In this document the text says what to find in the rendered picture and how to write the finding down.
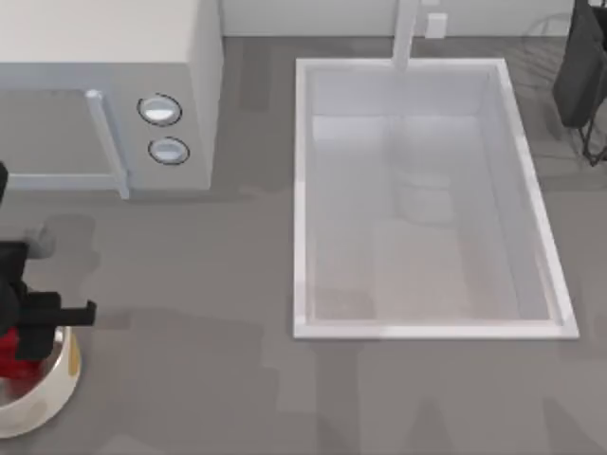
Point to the large round microwave knob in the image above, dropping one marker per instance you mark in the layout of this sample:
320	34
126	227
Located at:
159	110

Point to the black chair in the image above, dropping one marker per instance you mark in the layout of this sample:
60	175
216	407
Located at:
581	71

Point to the shiny metal bowl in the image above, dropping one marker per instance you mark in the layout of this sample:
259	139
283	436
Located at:
52	384

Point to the red object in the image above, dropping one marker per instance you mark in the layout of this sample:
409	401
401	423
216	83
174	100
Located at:
12	360

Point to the pale microwave oven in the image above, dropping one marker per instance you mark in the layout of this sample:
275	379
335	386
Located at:
196	123

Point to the tall white tap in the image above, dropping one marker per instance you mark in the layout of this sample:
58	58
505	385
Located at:
403	33

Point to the white wall socket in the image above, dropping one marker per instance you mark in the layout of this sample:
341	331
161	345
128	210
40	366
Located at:
436	25

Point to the white sink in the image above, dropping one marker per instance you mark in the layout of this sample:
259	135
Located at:
427	213

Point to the small round microwave knob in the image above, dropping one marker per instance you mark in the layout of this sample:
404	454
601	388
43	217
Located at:
168	151

